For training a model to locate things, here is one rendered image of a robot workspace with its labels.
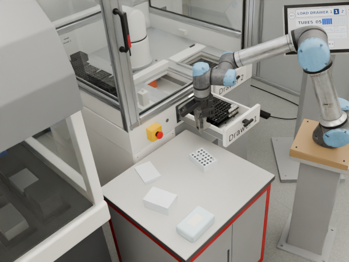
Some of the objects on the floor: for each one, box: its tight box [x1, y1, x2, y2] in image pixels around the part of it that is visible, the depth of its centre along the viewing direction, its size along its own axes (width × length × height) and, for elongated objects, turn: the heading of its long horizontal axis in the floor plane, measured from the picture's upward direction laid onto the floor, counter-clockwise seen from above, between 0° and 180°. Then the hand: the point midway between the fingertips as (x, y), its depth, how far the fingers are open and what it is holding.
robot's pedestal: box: [276, 156, 349, 262], centre depth 221 cm, size 30×30×76 cm
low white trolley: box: [101, 129, 275, 262], centre depth 207 cm, size 58×62×76 cm
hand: (198, 129), depth 192 cm, fingers open, 3 cm apart
